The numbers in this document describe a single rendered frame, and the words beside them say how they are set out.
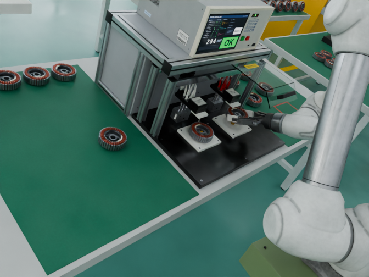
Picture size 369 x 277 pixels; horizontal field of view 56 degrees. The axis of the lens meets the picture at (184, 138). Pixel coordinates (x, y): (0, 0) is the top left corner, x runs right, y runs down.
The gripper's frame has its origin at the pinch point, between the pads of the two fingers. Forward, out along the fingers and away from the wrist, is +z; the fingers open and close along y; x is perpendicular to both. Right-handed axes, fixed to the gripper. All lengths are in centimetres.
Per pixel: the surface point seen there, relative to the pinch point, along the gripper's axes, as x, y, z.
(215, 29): 40.9, -24.5, -7.0
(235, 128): -6.4, -1.2, 0.3
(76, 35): 36, 51, 238
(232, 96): 9.8, -2.9, 1.0
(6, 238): -11, -111, -1
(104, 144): 1, -67, 15
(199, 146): -7.2, -29.9, -1.1
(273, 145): -15.8, 10.5, -14.2
